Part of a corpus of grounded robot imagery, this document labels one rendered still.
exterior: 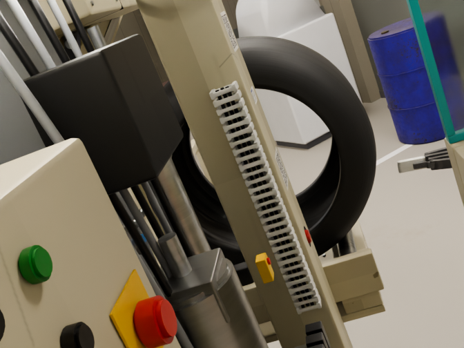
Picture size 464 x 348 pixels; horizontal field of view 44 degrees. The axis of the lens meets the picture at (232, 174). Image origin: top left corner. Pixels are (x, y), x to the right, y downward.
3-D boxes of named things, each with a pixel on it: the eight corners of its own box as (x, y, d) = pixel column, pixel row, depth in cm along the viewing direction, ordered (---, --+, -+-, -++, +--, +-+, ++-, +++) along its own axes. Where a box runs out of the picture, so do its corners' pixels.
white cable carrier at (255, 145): (322, 308, 114) (235, 83, 101) (297, 315, 115) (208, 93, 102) (320, 296, 118) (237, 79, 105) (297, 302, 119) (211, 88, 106)
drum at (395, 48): (437, 113, 503) (408, 14, 478) (489, 117, 448) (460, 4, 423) (383, 141, 487) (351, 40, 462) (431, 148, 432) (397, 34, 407)
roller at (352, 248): (344, 262, 132) (339, 279, 133) (364, 266, 132) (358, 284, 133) (333, 204, 165) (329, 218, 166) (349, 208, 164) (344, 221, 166)
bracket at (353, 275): (384, 289, 130) (372, 252, 128) (221, 335, 138) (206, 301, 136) (382, 282, 133) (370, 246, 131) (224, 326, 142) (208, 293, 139)
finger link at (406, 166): (426, 167, 149) (427, 168, 148) (398, 172, 150) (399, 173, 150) (424, 156, 148) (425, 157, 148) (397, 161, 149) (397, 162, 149)
